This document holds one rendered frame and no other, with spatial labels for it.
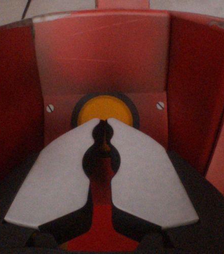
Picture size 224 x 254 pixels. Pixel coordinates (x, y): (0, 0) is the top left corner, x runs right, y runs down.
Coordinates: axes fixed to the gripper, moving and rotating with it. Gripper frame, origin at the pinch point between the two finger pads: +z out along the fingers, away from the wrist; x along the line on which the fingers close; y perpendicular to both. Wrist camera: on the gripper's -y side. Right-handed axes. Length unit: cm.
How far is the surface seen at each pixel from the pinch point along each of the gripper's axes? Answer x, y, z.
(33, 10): -30, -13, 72
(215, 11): 45, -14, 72
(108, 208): -0.3, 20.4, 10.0
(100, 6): -2, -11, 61
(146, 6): 13, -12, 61
